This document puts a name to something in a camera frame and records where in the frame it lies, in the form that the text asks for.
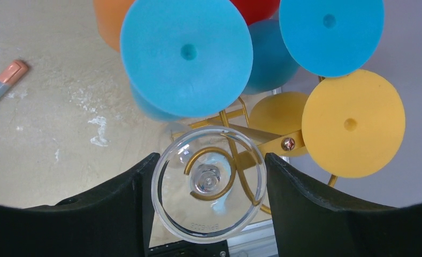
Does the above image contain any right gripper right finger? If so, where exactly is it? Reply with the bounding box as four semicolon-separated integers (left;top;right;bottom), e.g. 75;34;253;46
265;153;422;256

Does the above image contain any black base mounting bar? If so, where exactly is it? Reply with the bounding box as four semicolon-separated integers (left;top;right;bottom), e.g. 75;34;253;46
148;240;230;257

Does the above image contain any orange wine glass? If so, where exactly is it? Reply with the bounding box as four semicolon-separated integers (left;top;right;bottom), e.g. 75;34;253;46
93;0;134;52

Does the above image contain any gold wire glass rack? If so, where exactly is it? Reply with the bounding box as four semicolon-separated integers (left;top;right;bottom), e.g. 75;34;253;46
172;76;339;215

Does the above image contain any red wine glass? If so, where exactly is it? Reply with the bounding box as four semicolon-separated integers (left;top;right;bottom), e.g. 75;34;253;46
231;0;280;26

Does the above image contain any grey orange highlighter marker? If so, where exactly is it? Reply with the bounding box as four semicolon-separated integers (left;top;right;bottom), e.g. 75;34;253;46
0;59;29;98

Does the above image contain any blue wine glass front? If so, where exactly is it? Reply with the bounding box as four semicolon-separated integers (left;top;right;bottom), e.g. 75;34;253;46
120;1;254;121

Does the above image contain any clear wine glass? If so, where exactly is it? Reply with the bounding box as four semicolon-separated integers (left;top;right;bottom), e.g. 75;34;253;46
151;123;267;244

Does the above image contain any yellow wine glass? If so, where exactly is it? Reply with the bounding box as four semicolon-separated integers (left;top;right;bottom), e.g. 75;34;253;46
249;69;405;178

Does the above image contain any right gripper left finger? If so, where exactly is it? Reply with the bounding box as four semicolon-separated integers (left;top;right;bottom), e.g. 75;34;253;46
0;153;160;256

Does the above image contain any blue wine glass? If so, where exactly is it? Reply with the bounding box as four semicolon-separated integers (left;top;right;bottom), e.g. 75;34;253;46
120;1;254;121
243;1;385;95

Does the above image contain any blue wine glass rear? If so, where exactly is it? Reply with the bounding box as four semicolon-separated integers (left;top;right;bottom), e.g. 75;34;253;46
243;1;385;95

